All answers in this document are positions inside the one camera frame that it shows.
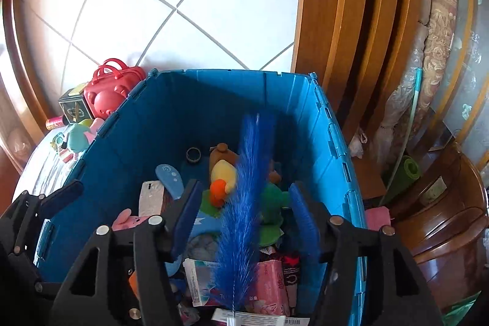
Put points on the teal pole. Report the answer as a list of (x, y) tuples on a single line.
[(412, 108)]

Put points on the teal baby toy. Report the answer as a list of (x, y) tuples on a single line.
[(59, 142)]

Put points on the plastic wrapped roll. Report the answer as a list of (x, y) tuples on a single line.
[(395, 112)]

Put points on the blue bristle brush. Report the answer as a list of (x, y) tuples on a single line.
[(244, 196)]

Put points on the pink cylindrical can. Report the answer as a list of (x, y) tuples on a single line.
[(55, 123)]

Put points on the silver grey box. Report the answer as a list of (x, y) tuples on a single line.
[(152, 198)]

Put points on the wooden chair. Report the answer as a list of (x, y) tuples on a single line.
[(447, 219)]

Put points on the teal hat plush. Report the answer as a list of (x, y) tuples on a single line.
[(78, 137)]

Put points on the wooden headboard frame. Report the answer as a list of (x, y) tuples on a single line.
[(344, 24)]

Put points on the rolled patterned carpet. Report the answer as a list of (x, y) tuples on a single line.
[(439, 43)]

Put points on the red bear suitcase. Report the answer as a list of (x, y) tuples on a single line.
[(110, 93)]

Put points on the white blue tissue pack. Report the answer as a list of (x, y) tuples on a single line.
[(200, 276)]

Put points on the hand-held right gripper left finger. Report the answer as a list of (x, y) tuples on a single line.
[(187, 211)]

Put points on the frosted glass wooden partition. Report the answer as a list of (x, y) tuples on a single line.
[(470, 43)]

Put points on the green frog plush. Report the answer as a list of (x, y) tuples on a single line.
[(273, 203)]

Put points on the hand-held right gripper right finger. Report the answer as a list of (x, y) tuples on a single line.
[(303, 219)]

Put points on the brown bear plush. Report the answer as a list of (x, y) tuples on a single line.
[(221, 154)]

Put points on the black gift box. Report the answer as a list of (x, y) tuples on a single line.
[(74, 110)]

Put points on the pink tissue pack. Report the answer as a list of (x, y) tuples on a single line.
[(267, 284)]

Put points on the green plastic bag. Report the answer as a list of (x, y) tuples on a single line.
[(464, 310)]

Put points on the pink cloth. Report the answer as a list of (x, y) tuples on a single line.
[(378, 219)]

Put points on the black red packet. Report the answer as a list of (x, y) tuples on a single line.
[(292, 265)]

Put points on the yellow sticky note pad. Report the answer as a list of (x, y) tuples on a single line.
[(76, 90)]

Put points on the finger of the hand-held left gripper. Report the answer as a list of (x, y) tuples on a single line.
[(26, 265), (63, 196)]

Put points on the green rolled mat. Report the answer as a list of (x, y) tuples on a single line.
[(405, 177)]

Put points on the white barcode box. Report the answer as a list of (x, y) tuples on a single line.
[(267, 318)]

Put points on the blue plastic storage crate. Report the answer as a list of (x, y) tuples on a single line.
[(172, 112)]

